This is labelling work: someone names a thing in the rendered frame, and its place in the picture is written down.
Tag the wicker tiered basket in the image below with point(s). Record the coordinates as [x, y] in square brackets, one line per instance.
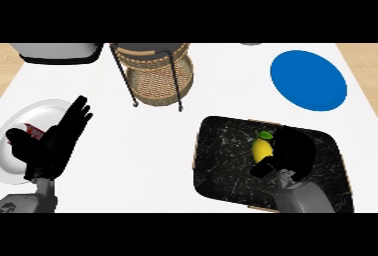
[157, 75]

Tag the white appliance with black base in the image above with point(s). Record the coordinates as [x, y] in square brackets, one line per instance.
[60, 52]

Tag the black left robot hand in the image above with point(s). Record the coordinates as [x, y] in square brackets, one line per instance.
[54, 146]

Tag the blue round plate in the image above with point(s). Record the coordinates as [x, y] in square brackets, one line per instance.
[309, 80]

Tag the white round plate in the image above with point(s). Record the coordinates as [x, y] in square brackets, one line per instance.
[30, 115]

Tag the yellow lemon with green leaf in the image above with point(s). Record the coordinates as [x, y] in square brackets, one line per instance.
[262, 148]

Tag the black marbled tray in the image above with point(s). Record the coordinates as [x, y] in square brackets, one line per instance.
[226, 163]

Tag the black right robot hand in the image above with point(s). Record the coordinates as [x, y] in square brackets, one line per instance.
[294, 150]

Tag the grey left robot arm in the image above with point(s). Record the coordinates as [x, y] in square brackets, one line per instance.
[30, 197]

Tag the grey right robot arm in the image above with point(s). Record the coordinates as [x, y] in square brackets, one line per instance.
[303, 196]

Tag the red and white can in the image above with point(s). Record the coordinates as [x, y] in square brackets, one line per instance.
[33, 130]

